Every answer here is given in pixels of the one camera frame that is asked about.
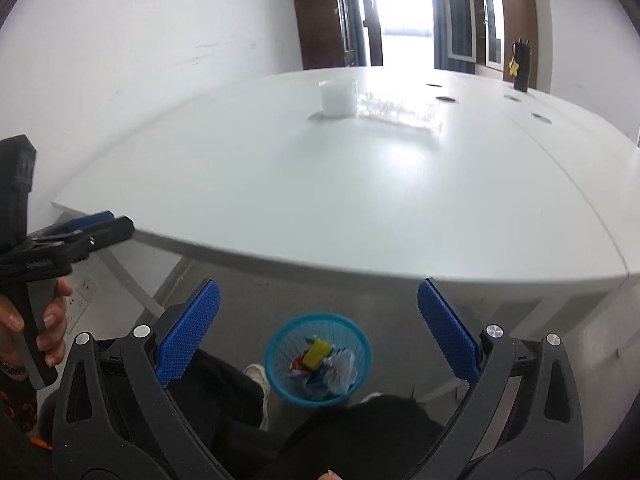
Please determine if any blue mesh wastebasket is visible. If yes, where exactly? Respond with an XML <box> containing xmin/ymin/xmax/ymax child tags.
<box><xmin>264</xmin><ymin>312</ymin><xmax>373</xmax><ymax>407</ymax></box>

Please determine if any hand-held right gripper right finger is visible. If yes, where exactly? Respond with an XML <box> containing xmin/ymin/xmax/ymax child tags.
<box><xmin>416</xmin><ymin>277</ymin><xmax>586</xmax><ymax>480</ymax></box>

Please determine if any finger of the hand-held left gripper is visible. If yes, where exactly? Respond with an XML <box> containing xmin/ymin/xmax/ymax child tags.
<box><xmin>30</xmin><ymin>216</ymin><xmax>136</xmax><ymax>263</ymax></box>
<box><xmin>30</xmin><ymin>211</ymin><xmax>115</xmax><ymax>242</ymax></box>

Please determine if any person's right leg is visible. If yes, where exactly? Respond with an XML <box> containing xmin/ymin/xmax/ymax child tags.
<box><xmin>257</xmin><ymin>394</ymin><xmax>447</xmax><ymax>480</ymax></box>

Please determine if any person's left leg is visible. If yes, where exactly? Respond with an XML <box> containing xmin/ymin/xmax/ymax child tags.
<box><xmin>165</xmin><ymin>349</ymin><xmax>283</xmax><ymax>480</ymax></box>

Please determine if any white table leg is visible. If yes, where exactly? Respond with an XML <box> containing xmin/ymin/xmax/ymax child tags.
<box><xmin>97</xmin><ymin>247</ymin><xmax>168</xmax><ymax>317</ymax></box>

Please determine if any person's leg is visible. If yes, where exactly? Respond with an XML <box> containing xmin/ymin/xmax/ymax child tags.
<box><xmin>257</xmin><ymin>394</ymin><xmax>447</xmax><ymax>480</ymax></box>
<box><xmin>165</xmin><ymin>349</ymin><xmax>283</xmax><ymax>480</ymax></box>

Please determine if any brown wooden cabinet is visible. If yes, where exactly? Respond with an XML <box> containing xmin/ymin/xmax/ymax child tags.
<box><xmin>289</xmin><ymin>0</ymin><xmax>370</xmax><ymax>72</ymax></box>

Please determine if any white wall socket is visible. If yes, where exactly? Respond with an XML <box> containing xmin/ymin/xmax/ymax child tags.
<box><xmin>74</xmin><ymin>276</ymin><xmax>101</xmax><ymax>303</ymax></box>
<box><xmin>66</xmin><ymin>304</ymin><xmax>90</xmax><ymax>333</ymax></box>

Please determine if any person's left hand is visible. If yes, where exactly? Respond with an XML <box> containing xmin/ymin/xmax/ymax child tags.
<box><xmin>0</xmin><ymin>279</ymin><xmax>74</xmax><ymax>368</ymax></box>

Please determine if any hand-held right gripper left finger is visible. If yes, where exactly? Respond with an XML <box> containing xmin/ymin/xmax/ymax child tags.
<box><xmin>51</xmin><ymin>277</ymin><xmax>236</xmax><ymax>480</ymax></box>

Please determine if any dark blue curtain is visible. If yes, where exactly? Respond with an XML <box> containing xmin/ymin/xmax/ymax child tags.
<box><xmin>429</xmin><ymin>0</ymin><xmax>493</xmax><ymax>76</ymax></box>

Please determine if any translucent plastic cup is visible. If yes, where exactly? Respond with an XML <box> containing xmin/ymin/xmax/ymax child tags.
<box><xmin>318</xmin><ymin>79</ymin><xmax>359</xmax><ymax>118</ymax></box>

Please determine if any person's left forearm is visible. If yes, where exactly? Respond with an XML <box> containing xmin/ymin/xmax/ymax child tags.
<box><xmin>0</xmin><ymin>356</ymin><xmax>53</xmax><ymax>453</ymax></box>

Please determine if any black water bottle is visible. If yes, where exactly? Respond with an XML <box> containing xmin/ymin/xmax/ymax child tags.
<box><xmin>511</xmin><ymin>37</ymin><xmax>532</xmax><ymax>93</ymax></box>

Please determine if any brown cabinet with glass doors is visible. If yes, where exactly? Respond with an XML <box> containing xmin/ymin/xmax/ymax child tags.
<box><xmin>475</xmin><ymin>0</ymin><xmax>540</xmax><ymax>90</ymax></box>

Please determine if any clear plastic wrapper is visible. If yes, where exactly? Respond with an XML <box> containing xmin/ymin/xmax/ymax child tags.
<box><xmin>356</xmin><ymin>91</ymin><xmax>446</xmax><ymax>137</ymax></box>

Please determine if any yellow sponge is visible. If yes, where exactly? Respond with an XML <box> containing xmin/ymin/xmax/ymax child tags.
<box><xmin>304</xmin><ymin>338</ymin><xmax>335</xmax><ymax>367</ymax></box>

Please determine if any bright balcony door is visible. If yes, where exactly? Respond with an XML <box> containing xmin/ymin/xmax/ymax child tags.
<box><xmin>365</xmin><ymin>0</ymin><xmax>435</xmax><ymax>69</ymax></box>

